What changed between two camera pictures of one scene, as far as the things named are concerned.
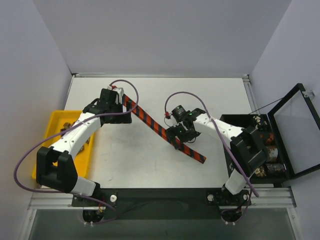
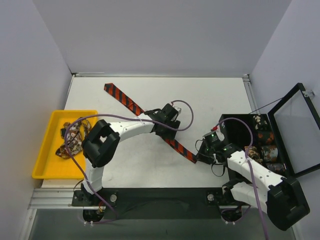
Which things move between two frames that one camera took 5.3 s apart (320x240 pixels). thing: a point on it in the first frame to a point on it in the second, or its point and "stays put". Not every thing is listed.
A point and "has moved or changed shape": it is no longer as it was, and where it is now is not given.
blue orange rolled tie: [272, 153] stays put
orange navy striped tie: [180, 147] has moved or changed shape
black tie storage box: [273, 169] stays put
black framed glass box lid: [295, 123] stays put
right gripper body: [175, 131] to [204, 155]
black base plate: [164, 203] stays put
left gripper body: [124, 116] to [169, 130]
